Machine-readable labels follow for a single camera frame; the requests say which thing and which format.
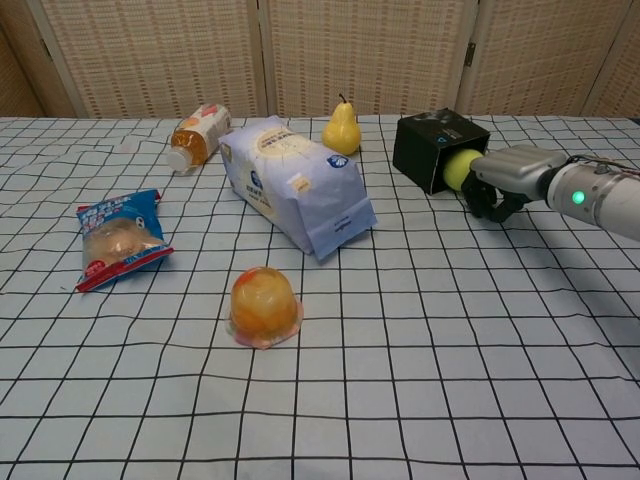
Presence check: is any yellow tennis ball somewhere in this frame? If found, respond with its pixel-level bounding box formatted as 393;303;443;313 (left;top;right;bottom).
442;149;484;193

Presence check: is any blue bread snack packet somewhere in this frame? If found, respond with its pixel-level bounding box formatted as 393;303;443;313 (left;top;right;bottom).
74;188;175;294

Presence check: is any pale blue paper bag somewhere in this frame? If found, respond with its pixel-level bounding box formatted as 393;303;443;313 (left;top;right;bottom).
219;115;378;265

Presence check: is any orange drink plastic bottle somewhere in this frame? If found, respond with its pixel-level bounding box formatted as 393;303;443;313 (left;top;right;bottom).
166;103;232;175

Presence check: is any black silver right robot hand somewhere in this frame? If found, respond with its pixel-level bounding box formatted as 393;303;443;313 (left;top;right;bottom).
462;145;569;222

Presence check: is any black open cardboard box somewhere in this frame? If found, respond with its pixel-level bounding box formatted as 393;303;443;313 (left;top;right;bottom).
392;106;492;196

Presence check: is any wrapped round bun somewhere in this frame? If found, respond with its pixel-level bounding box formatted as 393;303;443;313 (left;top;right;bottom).
227;266;305;351

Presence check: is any beige woven folding screen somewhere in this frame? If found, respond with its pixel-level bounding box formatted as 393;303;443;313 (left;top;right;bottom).
0;0;640;120

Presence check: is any yellow pear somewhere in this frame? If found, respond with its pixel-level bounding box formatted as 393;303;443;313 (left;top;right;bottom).
321;93;362;156

